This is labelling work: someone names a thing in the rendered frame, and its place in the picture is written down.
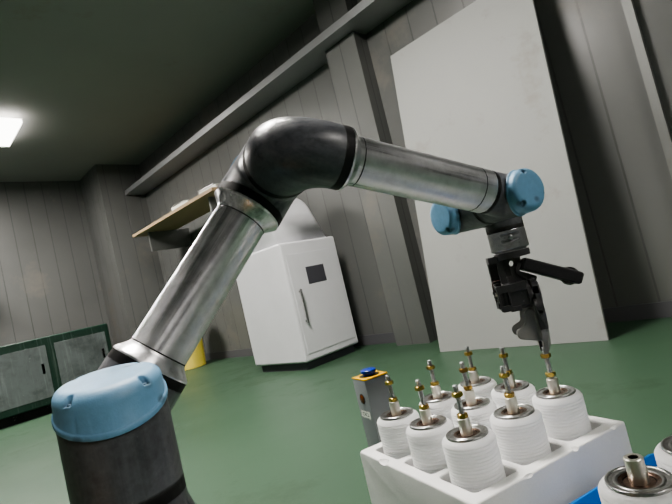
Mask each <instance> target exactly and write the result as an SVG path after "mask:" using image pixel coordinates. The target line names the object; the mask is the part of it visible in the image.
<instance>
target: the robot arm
mask: <svg viewBox="0 0 672 504"><path fill-rule="evenodd" d="M346 186H351V187H356V188H361V189H365V190H370V191H375V192H380V193H385V194H389V195H394V196H399V197H404V198H408V199H413V200H418V201H423V202H427V203H432V206H431V210H430V218H431V222H432V225H433V227H434V229H435V230H436V231H437V232H438V233H439V234H441V235H452V234H454V235H457V234H459V233H462V232H467V231H471V230H476V229H480V228H485V230H486V234H487V238H488V241H489V245H490V249H491V253H493V254H494V253H495V255H493V256H494V257H490V258H486V263H487V267H488V271H489V275H490V279H491V282H492V285H491V286H492V290H493V292H492V293H493V295H494V299H495V302H496V305H497V309H499V310H501V311H502V313H503V312H504V313H506V312H516V311H519V314H520V320H519V322H517V323H516V324H514V325H513V326H512V332H513V333H514V334H515V335H517V336H518V338H519V339H521V340H535V341H537V342H538V345H539V348H540V350H541V351H542V349H541V347H543V349H544V353H545V354H548V353H549V350H550V346H551V340H550V332H549V326H548V321H547V316H546V312H545V308H544V304H543V298H542V293H541V290H540V287H539V284H538V282H537V281H536V279H537V276H536V275H532V274H529V273H525V272H522V271H526V272H530V273H534V274H538V275H542V276H545V277H549V278H553V279H557V280H561V282H563V283H564V284H566V285H573V284H581V283H582V280H583V277H584V273H583V272H581V271H578V270H577V269H576V268H574V267H561V266H557V265H553V264H549V263H546V262H542V261H538V260H534V259H530V258H522V259H520V256H523V255H527V254H530V249H529V247H527V246H528V245H529V242H528V238H527V234H526V230H525V226H524V223H523V219H522V216H524V215H525V214H527V213H530V212H532V211H535V210H537V209H538V208H539V207H540V206H541V204H542V203H543V200H544V194H545V192H544V185H543V182H542V180H541V178H540V177H539V176H538V175H537V174H536V173H535V172H534V171H532V170H530V169H527V168H521V169H518V170H512V171H510V172H509V173H501V172H497V171H493V170H489V169H486V168H482V167H478V166H474V165H470V164H466V163H462V162H458V161H454V160H450V159H446V158H443V157H439V156H435V155H431V154H427V153H423V152H419V151H415V150H411V149H407V148H403V147H400V146H396V145H392V144H388V143H384V142H380V141H376V140H372V139H368V138H364V137H360V136H358V134H357V132H356V130H355V129H354V128H353V127H351V126H347V125H343V124H339V123H335V122H331V121H326V120H321V119H316V118H309V117H279V118H275V119H272V120H269V121H267V122H265V123H263V124H261V125H260V126H259V127H257V128H256V129H255V130H254V132H253V133H252V134H251V136H250V137H249V139H248V141H247V143H246V144H245V146H244V147H243V149H242V150H241V152H240V154H239V155H238V156H237V157H236V158H235V160H234V161H233V163H232V164H231V166H230V169H229V171H228V172H227V174H226V175H225V177H224V178H223V180H222V181H221V183H220V184H219V186H218V187H217V189H216V191H215V193H214V195H215V198H216V202H217V207H216V208H215V210H214V212H213V213H212V215H211V216H210V218H209V219H208V221H207V222H206V224H205V225H204V227H203V229H202V230H201V232H200V233H199V235H198V236H197V238H196V239H195V241H194V242H193V244H192V246H191V247H190V249H189V250H188V252H187V253H186V255H185V256H184V258H183V259H182V261H181V263H180V264H179V266H178V267H177V269H176V270H175V272H174V273H173V275H172V276H171V278H170V280H169V281H168V283H167V284H166V286H165V287H164V289H163V290H162V292H161V294H160V295H159V297H158V298H157V300H156V301H155V303H154V304H153V306H152V307H151V309H150V311H149V312H148V314H147V315H146V317H145V318H144V320H143V321H142V323H141V324H140V326H139V328H138V329H137V331H136V332H135V334H134V335H133V337H132V338H131V339H130V340H128V341H126V342H122V343H119V344H116V345H114V346H113V347H112V349H111V350H110V352H109V353H108V355H107V356H106V358H105V359H104V361H103V362H102V364H101V365H100V367H99V369H98V370H97V371H94V372H91V373H88V374H86V375H83V376H80V377H78V378H76V379H75V380H73V381H70V382H68V383H66V384H64V385H63V386H61V387H60V388H59V389H58V390H57V391H56V392H55V393H54V395H53V397H52V400H51V408H52V416H51V424H52V427H53V430H54V432H55V433H56V437H57V442H58V447H59V452H60V457H61V462H62V467H63V472H64V477H65V482H66V487H67V492H68V497H69V502H70V504H195V502H194V500H193V499H192V497H191V495H190V494H189V492H188V490H187V486H186V482H185V477H184V472H183V467H182V463H181V458H180V453H179V448H178V444H177V439H176V434H175V429H174V425H173V420H172V415H171V410H172V408H173V407H174V405H175V403H176V402H177V400H178V398H179V396H180V395H181V393H182V391H183V389H184V388H185V386H186V384H187V379H186V374H185V365H186V364H187V362H188V360H189V359H190V357H191V355H192V354H193V352H194V350H195V349H196V347H197V345H198V343H199V342H200V340H201V338H202V337H203V335H204V333H205V332H206V330H207V328H208V327H209V325H210V323H211V322H212V320H213V318H214V316H215V315H216V313H217V311H218V310H219V308H220V306H221V305H222V303H223V301H224V300H225V298H226V296H227V295H228V293H229V291H230V289H231V288H232V286H233V284H234V283H235V281H236V279H237V278H238V276H239V274H240V273H241V271H242V269H243V268H244V266H245V264H246V263H247V261H248V259H249V257H250V256H251V254H252V252H253V251H254V249H255V247H256V246H257V244H258V242H259V241H260V239H261V237H262V236H263V234H265V233H269V232H273V231H276V230H277V228H278V227H279V225H280V223H281V222H282V220H283V218H284V217H285V215H286V213H287V211H288V210H289V208H290V206H291V205H292V203H293V201H294V200H295V199H296V197H297V196H298V195H300V194H301V193H302V192H303V191H305V190H307V189H313V188H327V189H332V190H338V191H339V190H341V189H343V188H344V187H346ZM523 226H524V227H523ZM510 261H512V262H513V265H512V266H510V265H509V262H510ZM520 270H522V271H520Z"/></svg>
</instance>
